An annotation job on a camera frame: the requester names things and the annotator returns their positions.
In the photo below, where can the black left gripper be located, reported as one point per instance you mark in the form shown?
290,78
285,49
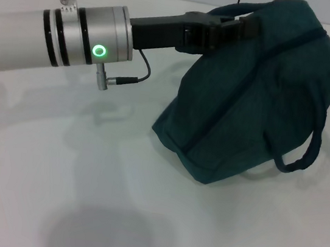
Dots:
162,34

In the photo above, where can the dark teal insulated lunch bag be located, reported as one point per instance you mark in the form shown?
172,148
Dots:
264,97

